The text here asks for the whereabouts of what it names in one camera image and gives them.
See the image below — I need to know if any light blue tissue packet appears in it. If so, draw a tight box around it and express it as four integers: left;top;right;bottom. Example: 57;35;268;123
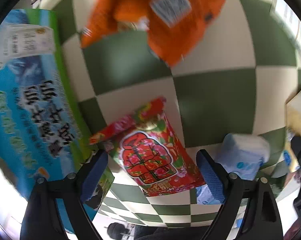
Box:
212;133;270;197

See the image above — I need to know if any red floral wipes packet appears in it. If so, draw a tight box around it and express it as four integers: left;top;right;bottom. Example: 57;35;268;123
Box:
90;96;205;197

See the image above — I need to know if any orange wipes packet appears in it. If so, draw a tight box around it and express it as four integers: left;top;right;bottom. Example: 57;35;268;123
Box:
81;0;226;68

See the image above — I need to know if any cardboard box with blue print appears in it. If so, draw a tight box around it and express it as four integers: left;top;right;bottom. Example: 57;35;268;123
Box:
0;8;115;233

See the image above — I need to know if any green white checkered mat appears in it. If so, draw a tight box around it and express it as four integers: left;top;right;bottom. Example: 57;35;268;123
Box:
37;0;301;228

